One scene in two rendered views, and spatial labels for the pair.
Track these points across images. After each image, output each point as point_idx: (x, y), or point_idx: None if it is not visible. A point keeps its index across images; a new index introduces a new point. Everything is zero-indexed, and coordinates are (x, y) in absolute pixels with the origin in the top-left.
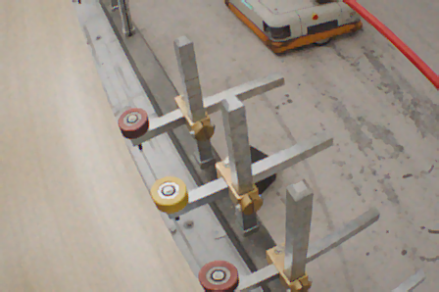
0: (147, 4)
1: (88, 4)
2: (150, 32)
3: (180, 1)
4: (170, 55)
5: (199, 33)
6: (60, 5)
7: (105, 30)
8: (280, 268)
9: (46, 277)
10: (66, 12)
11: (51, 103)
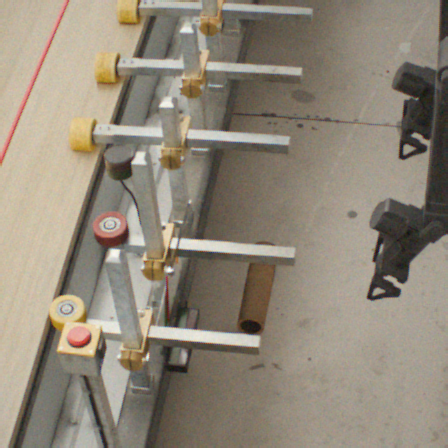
0: (356, 246)
1: (136, 295)
2: (310, 341)
3: (415, 282)
4: (303, 427)
5: (383, 404)
6: (12, 349)
7: (115, 414)
8: None
9: None
10: (8, 387)
11: None
